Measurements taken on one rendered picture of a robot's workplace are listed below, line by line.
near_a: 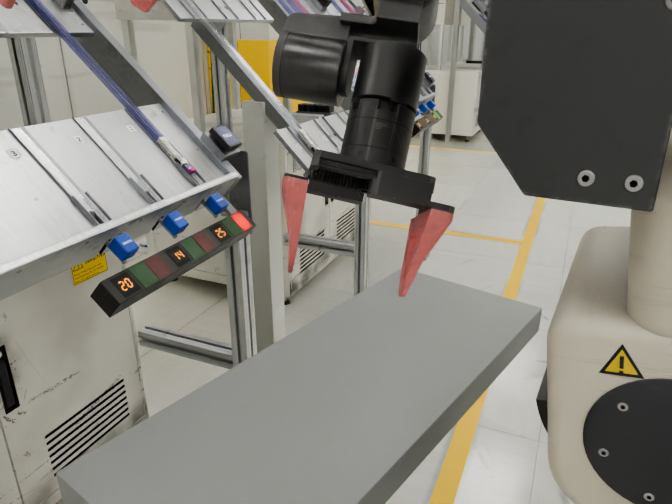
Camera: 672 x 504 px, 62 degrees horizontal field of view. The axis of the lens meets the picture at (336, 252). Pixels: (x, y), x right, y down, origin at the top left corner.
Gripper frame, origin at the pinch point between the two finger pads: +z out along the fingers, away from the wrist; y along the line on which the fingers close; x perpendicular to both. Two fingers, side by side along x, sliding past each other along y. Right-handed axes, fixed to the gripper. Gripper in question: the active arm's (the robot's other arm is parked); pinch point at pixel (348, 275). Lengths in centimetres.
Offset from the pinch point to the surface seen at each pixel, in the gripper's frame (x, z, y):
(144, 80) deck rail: -57, -29, 37
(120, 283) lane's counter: -30.1, 6.4, 25.9
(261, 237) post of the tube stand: -94, -8, 12
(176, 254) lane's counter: -39.0, 1.0, 21.3
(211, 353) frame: -79, 20, 16
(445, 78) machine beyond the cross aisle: -429, -207, -102
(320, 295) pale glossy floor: -172, 3, -12
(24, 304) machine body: -61, 15, 50
